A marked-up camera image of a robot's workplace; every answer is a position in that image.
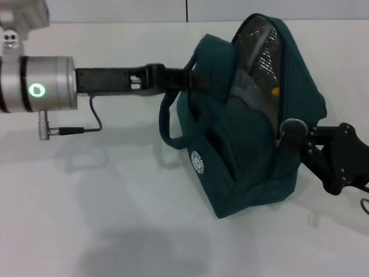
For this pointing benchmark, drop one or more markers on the clear blue-rimmed food container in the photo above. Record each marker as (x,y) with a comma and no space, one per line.
(245,86)

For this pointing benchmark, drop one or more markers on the dark teal insulated lunch bag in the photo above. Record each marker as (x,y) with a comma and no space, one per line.
(245,173)

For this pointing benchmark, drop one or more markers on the yellow toy banana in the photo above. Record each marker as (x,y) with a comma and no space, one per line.
(276,91)

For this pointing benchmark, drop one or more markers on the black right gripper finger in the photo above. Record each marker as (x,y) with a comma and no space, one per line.
(320,161)
(314,135)

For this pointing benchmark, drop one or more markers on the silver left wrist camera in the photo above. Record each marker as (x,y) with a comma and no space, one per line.
(23,14)

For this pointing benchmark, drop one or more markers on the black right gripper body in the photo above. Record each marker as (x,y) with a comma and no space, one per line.
(348,161)

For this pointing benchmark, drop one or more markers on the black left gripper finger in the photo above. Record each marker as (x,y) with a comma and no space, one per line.
(187,79)

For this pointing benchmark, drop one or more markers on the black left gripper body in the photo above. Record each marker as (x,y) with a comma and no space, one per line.
(109,80)

